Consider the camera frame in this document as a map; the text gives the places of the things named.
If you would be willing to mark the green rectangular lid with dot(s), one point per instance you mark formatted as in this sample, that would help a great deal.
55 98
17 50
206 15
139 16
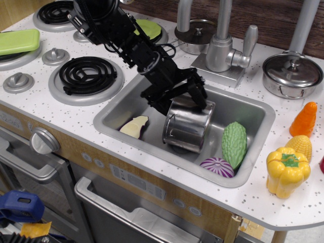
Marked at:
13 42

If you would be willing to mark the grey toy faucet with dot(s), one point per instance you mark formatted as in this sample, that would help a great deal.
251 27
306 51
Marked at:
222 63

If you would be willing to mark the red toy piece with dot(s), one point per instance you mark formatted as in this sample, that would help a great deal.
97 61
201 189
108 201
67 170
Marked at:
321 165

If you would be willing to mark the black burner coil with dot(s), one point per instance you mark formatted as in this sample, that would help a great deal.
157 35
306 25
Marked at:
87 76
55 12

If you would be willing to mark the black back burner coil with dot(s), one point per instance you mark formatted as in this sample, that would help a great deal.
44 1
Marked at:
55 12

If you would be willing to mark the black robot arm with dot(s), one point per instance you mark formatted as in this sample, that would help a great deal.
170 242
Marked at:
104 22

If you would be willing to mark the green toy bitter gourd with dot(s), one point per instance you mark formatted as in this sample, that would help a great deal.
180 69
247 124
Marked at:
234 144

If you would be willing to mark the grey toy sink basin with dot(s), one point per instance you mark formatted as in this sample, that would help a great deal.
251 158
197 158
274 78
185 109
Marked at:
257 118

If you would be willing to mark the yellow toy bell pepper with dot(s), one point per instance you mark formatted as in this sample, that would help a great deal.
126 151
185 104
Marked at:
287 170

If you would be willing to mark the grey dishwasher door handle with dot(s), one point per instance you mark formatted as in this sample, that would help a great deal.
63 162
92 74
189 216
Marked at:
116 215

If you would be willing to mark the purple toy onion half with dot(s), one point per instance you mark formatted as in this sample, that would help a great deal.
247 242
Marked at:
218 166

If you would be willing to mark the yellow tape piece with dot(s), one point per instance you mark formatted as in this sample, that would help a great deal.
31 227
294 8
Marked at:
33 230

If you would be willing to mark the orange toy carrot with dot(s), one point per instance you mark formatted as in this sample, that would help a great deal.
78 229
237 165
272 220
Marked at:
304 122

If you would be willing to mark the toy eggplant half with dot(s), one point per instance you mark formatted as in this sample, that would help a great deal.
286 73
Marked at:
134 127

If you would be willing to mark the grey stove knob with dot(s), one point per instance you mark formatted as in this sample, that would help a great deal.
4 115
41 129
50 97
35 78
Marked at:
80 38
55 57
18 83

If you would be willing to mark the grey vertical post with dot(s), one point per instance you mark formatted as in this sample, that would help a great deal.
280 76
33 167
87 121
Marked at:
303 27

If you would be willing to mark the yellow toy corn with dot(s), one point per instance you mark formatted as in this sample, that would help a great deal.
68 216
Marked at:
301 144

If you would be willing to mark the grey oven door handle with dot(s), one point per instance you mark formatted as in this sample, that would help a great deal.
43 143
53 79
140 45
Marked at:
43 169

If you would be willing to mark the black front burner coil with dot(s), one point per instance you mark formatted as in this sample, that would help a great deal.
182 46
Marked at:
87 76

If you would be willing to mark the green round plate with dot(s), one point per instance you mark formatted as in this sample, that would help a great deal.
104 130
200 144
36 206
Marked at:
151 29

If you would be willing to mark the steel pot with lid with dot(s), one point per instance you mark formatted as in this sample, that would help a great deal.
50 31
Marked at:
291 76
197 39

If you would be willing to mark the small steel pot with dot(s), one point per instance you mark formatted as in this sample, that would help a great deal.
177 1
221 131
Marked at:
186 124

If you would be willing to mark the grey oven dial knob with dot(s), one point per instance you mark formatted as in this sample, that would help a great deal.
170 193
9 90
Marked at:
43 142

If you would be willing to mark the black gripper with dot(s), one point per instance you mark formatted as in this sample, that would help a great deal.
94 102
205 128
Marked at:
168 81

